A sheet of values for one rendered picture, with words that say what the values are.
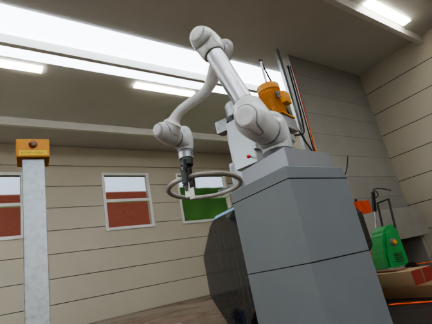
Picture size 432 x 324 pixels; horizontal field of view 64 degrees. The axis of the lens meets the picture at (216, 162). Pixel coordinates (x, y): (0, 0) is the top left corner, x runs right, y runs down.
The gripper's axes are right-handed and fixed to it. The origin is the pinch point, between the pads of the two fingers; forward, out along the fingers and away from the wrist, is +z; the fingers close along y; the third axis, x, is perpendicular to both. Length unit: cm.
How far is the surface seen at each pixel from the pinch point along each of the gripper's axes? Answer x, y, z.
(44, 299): 24, -73, 49
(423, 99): -244, 535, -240
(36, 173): 27, -78, 2
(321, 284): -64, -26, 57
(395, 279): -93, 128, 61
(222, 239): 11, 64, 19
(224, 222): 5, 58, 9
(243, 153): -12, 73, -45
